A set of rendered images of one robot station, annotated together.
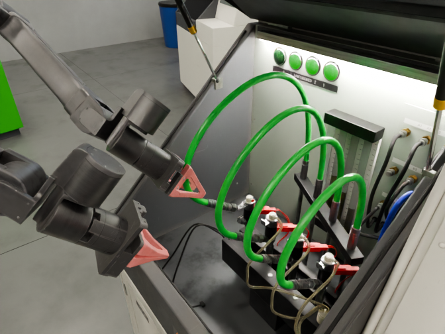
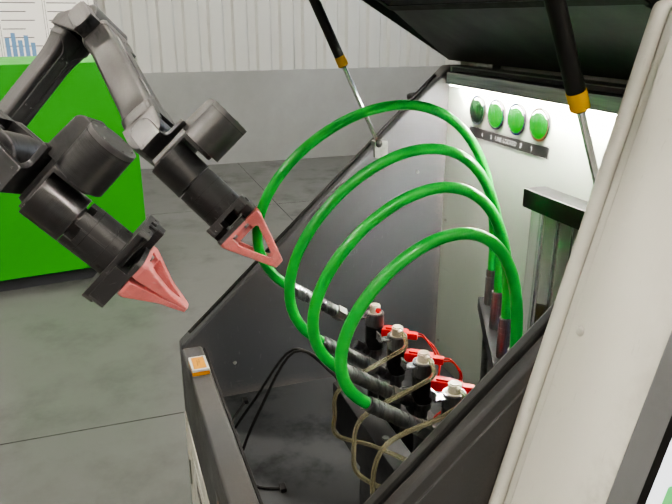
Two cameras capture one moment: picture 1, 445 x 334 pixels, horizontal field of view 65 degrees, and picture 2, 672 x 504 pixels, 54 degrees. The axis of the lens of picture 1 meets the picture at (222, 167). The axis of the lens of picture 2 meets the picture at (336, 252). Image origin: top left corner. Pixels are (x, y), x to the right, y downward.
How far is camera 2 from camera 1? 0.37 m
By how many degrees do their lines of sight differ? 20
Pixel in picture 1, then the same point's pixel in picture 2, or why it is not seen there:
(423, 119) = not seen: hidden behind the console
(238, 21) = not seen: hidden behind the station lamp
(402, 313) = (530, 465)
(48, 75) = (117, 87)
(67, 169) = (65, 139)
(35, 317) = not seen: outside the picture
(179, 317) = (221, 466)
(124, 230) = (122, 240)
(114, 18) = (333, 115)
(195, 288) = (281, 466)
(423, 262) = (558, 367)
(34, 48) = (113, 58)
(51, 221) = (33, 195)
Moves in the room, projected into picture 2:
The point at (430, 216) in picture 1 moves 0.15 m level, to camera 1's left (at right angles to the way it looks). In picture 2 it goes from (570, 287) to (414, 270)
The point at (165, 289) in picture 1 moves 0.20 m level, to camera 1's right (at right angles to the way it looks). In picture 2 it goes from (219, 430) to (347, 455)
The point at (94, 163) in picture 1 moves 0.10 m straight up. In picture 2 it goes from (92, 131) to (80, 28)
